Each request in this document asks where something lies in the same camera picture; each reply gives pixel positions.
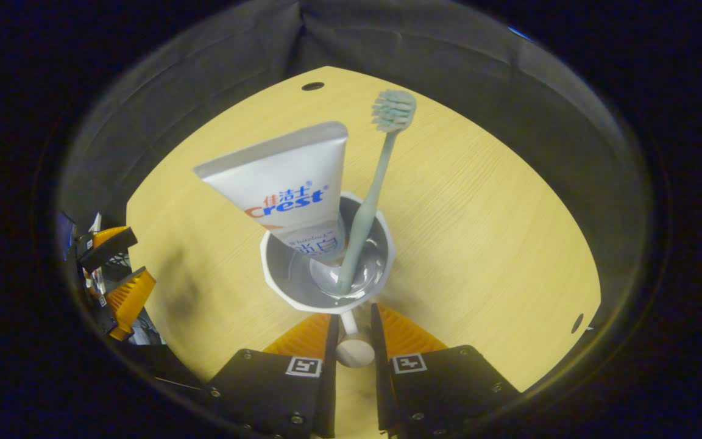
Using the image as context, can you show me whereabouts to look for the white toothpaste tube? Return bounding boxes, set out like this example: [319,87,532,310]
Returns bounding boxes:
[193,121,350,263]

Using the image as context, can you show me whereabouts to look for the pale green toothbrush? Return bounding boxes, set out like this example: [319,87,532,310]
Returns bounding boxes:
[334,90,417,294]

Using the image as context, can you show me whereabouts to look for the white cup with wooden handle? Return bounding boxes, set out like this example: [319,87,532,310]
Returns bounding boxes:
[260,191,397,369]

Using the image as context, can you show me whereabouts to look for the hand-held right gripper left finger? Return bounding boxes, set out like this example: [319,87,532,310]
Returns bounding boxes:
[205,314,339,438]

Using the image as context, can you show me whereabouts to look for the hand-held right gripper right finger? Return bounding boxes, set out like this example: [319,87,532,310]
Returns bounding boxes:
[370,303,522,437]

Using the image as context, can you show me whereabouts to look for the black backdrop cloth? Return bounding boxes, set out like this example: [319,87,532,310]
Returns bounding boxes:
[55,0,653,342]

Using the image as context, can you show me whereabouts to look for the wooden desktop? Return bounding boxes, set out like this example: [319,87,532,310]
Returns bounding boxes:
[126,66,601,437]

